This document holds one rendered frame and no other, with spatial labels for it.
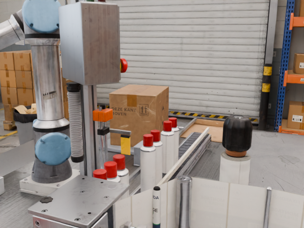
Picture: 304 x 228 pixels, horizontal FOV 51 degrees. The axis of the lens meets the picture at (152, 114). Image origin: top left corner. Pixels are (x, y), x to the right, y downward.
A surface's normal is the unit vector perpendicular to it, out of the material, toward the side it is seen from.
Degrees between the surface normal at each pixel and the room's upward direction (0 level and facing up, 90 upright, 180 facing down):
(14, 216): 0
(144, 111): 90
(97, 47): 90
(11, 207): 0
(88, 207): 0
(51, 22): 77
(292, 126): 90
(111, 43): 90
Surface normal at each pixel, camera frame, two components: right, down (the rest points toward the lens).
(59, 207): 0.00, -0.97
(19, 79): -0.32, 0.23
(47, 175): 0.15, -0.11
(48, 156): 0.37, 0.32
